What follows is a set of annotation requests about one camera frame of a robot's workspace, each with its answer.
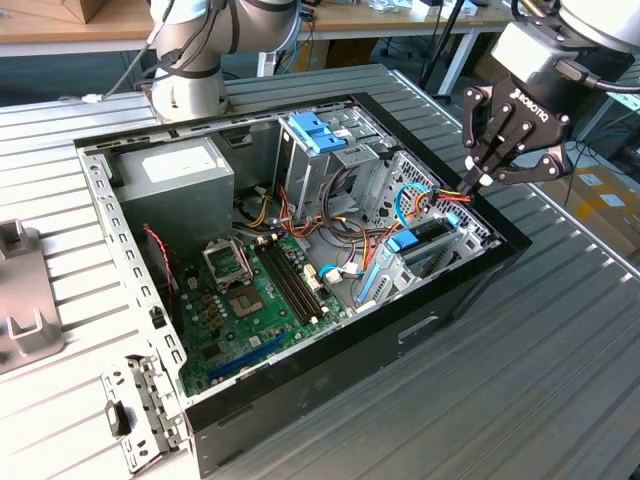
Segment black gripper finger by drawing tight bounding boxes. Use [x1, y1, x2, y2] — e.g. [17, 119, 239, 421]
[462, 84, 514, 191]
[474, 122, 575, 194]

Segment red yellow power wire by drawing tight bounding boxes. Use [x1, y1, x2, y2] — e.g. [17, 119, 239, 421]
[357, 187, 474, 274]

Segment light blue SATA wire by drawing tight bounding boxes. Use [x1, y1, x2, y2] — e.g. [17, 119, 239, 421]
[317, 182, 436, 287]

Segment hard disk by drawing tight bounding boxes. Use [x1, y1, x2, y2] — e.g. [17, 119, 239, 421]
[383, 213, 460, 269]

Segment large cardboard box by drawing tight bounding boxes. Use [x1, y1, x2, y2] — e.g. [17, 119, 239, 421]
[542, 167, 640, 261]

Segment blue plastic drive latch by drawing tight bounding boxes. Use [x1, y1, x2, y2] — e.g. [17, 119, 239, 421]
[288, 112, 347, 156]

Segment grey metal drive cage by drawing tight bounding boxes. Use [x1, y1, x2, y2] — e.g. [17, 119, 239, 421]
[272, 107, 396, 224]

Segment black RAM slot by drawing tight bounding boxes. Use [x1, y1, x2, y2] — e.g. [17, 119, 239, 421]
[272, 244, 320, 325]
[266, 245, 314, 328]
[278, 243, 325, 323]
[260, 246, 309, 330]

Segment green motherboard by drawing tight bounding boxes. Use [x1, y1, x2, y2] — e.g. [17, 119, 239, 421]
[177, 234, 349, 399]

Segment CPU socket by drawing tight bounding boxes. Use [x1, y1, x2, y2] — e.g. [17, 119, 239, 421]
[227, 287, 265, 321]

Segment metal socket cover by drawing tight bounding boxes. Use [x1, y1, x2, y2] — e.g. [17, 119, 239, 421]
[202, 239, 254, 294]

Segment black open PC case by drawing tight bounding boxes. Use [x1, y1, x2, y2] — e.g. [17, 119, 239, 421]
[73, 92, 532, 479]

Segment grey power supply unit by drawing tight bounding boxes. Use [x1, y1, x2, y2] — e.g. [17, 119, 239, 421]
[112, 137, 236, 256]

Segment blue expansion slot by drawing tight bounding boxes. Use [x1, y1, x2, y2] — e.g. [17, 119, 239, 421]
[207, 333, 290, 385]

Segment black case fan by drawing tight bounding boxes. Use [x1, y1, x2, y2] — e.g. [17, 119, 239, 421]
[142, 224, 179, 307]

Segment small cardboard box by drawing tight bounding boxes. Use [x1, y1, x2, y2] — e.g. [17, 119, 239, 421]
[52, 0, 109, 24]

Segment metal expansion card retainer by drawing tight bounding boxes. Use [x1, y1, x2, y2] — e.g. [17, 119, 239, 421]
[101, 353, 195, 475]

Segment grey parts rack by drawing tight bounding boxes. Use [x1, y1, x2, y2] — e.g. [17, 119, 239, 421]
[0, 218, 66, 376]

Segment black plug cable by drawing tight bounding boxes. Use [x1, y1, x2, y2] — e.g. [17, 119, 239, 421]
[556, 58, 640, 95]

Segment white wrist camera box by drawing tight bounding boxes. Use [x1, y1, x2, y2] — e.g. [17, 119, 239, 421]
[489, 22, 569, 81]

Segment black cable bundle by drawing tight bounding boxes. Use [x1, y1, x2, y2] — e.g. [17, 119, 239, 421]
[322, 167, 370, 242]

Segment orange red wire bundle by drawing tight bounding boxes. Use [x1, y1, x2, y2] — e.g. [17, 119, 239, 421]
[277, 187, 326, 243]

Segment yellow black power wires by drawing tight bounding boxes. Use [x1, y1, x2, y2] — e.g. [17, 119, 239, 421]
[239, 187, 276, 231]

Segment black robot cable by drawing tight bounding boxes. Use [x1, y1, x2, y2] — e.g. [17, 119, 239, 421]
[79, 0, 176, 105]

